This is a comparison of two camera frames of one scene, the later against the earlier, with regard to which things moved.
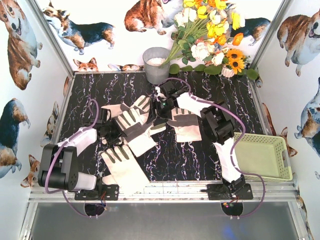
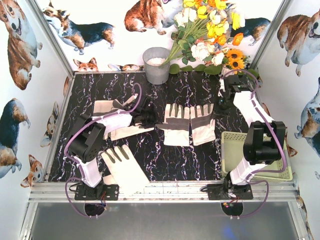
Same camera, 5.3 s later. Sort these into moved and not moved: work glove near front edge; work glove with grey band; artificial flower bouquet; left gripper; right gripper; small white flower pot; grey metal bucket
Moved: work glove with grey band; right gripper; left gripper
Not moved: small white flower pot; grey metal bucket; work glove near front edge; artificial flower bouquet
